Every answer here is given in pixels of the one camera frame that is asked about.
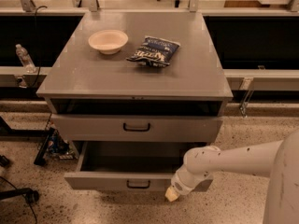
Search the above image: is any grey drawer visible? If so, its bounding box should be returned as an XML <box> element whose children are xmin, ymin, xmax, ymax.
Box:
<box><xmin>64</xmin><ymin>141</ymin><xmax>203</xmax><ymax>192</ymax></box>
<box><xmin>52</xmin><ymin>115</ymin><xmax>222</xmax><ymax>143</ymax></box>

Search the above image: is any black cable on rail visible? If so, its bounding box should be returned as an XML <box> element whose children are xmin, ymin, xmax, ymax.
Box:
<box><xmin>28</xmin><ymin>5</ymin><xmax>49</xmax><ymax>89</ymax></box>

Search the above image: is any blue chip bag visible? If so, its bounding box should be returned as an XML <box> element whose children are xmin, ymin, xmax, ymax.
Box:
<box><xmin>127</xmin><ymin>35</ymin><xmax>180</xmax><ymax>68</ymax></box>

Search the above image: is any black stand with electronics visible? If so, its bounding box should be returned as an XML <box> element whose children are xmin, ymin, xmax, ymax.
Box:
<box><xmin>34</xmin><ymin>128</ymin><xmax>75</xmax><ymax>166</ymax></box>

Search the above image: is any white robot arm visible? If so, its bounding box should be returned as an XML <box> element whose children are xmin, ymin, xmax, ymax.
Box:
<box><xmin>165</xmin><ymin>131</ymin><xmax>299</xmax><ymax>224</ymax></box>

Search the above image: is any black caster leg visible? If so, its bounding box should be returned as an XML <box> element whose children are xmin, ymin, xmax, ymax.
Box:
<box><xmin>0</xmin><ymin>188</ymin><xmax>39</xmax><ymax>203</ymax></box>

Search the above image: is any grey metal drawer cabinet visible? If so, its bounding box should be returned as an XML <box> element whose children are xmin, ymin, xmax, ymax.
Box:
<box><xmin>36</xmin><ymin>11</ymin><xmax>234</xmax><ymax>163</ymax></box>

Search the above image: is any white paper bowl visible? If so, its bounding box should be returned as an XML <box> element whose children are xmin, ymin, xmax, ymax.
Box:
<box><xmin>88</xmin><ymin>30</ymin><xmax>128</xmax><ymax>55</ymax></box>

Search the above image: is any clear plastic water bottle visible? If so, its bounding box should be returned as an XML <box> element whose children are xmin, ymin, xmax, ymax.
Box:
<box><xmin>16</xmin><ymin>44</ymin><xmax>36</xmax><ymax>74</ymax></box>

